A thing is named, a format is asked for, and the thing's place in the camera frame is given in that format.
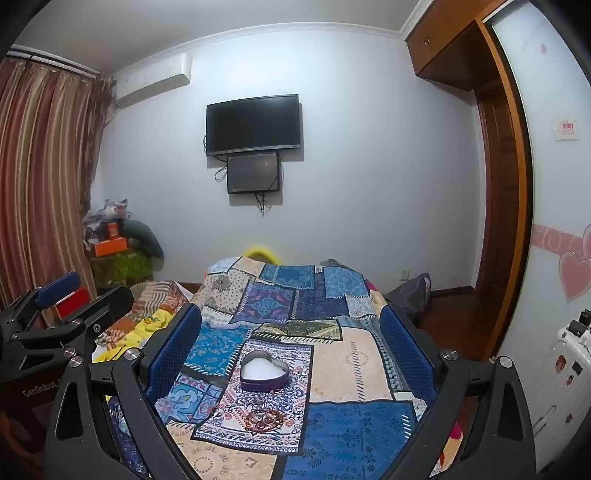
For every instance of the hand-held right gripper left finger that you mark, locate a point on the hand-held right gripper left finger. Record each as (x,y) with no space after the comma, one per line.
(173,350)

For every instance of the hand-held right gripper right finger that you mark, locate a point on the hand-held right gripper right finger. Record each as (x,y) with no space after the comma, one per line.
(408,355)

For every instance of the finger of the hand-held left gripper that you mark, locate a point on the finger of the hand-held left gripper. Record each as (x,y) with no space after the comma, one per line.
(57,286)
(106,302)

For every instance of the purple heart-shaped tin box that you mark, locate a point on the purple heart-shaped tin box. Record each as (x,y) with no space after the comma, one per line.
(263,369)

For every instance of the red box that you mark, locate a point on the red box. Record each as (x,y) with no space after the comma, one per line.
(76,300)

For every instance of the yellow cloth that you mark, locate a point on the yellow cloth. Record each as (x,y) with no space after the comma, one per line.
(147,325)

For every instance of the green cloth covered stand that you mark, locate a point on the green cloth covered stand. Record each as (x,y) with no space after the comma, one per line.
(122,270)

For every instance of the patchwork blanket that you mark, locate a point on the patchwork blanket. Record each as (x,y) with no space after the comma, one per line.
(360,360)

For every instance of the orange red cloth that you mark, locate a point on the orange red cloth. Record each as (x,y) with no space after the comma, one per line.
(23,443)

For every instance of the orange patterned bedsheet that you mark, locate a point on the orange patterned bedsheet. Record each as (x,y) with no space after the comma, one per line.
(157,295)

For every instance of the long orange box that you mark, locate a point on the long orange box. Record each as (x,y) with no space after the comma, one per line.
(111,247)

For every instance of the dark bag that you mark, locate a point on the dark bag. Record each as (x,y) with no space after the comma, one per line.
(411,295)

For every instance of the small orange box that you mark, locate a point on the small orange box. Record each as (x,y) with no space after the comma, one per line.
(111,229)

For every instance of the dark green jacket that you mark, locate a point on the dark green jacket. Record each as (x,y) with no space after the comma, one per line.
(145,235)

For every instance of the pink cloth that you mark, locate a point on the pink cloth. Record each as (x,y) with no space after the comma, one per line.
(455,431)

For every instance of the striped red curtain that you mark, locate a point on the striped red curtain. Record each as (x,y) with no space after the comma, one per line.
(37,161)

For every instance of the yellow plastic hoop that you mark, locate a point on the yellow plastic hoop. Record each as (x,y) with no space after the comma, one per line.
(258,250)

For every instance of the white suitcase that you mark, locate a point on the white suitcase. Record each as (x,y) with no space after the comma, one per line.
(561,369)

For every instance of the wooden wardrobe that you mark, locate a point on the wooden wardrobe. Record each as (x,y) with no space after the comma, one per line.
(501,230)

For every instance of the small black object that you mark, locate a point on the small black object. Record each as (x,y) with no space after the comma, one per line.
(579,323)

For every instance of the white air conditioner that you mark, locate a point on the white air conditioner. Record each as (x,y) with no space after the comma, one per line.
(152,81)

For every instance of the white sliding door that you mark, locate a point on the white sliding door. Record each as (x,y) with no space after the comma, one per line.
(545,161)

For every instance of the paper note sticker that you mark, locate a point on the paper note sticker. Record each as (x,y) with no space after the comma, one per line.
(567,129)

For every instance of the wooden overhead cabinet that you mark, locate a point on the wooden overhead cabinet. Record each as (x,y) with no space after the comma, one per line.
(438,41)

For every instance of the small black wall monitor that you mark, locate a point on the small black wall monitor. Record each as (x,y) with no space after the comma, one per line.
(253,171)

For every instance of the curtain rail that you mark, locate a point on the curtain rail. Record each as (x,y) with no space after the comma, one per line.
(55,62)

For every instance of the black wall television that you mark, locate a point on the black wall television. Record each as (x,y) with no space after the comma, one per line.
(251,122)

